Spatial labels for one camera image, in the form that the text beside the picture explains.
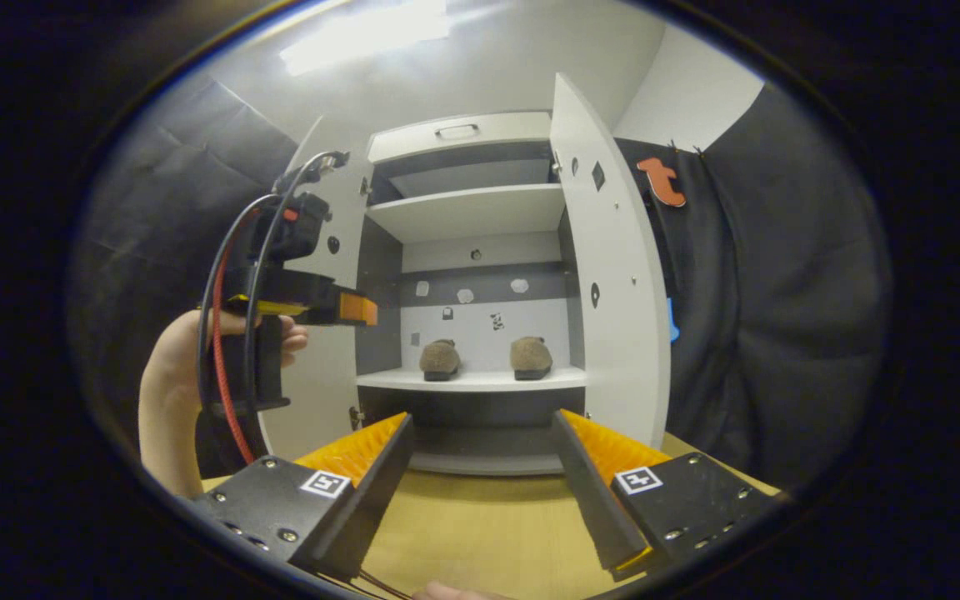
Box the white cabinet drawer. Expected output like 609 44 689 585
366 112 553 164

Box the black cable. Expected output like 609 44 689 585
195 150 348 468

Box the black backdrop cloth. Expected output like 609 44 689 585
613 83 893 488
67 75 314 493

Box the white and grey shoe cabinet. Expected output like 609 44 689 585
353 111 589 478

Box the ceiling light panel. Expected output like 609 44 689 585
280 0 452 76

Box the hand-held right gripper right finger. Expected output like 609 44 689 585
551 408 785 583

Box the brown fuzzy shoe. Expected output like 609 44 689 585
509 336 554 382
418 338 463 383

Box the red cable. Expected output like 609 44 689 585
210 208 260 466

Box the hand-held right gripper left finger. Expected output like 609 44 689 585
188 411 416 583

